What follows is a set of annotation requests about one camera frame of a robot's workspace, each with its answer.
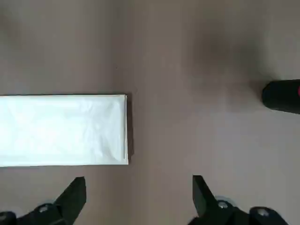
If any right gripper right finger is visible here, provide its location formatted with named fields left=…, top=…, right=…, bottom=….
left=187, top=174, right=291, bottom=225

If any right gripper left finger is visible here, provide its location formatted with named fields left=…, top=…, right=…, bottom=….
left=0, top=176, right=87, bottom=225

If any cream-colored tablecloth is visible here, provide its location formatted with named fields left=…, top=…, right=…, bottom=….
left=0, top=93, right=129, bottom=167

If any dark flower vase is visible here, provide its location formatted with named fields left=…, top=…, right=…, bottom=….
left=262, top=79, right=300, bottom=115

